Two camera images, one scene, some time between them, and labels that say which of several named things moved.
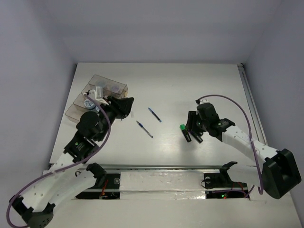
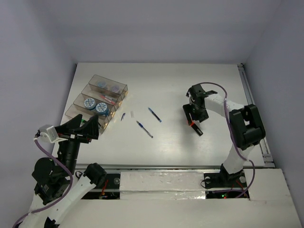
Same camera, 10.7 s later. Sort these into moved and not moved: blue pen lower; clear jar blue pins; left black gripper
Moved: left black gripper
Not moved: clear jar blue pins; blue pen lower
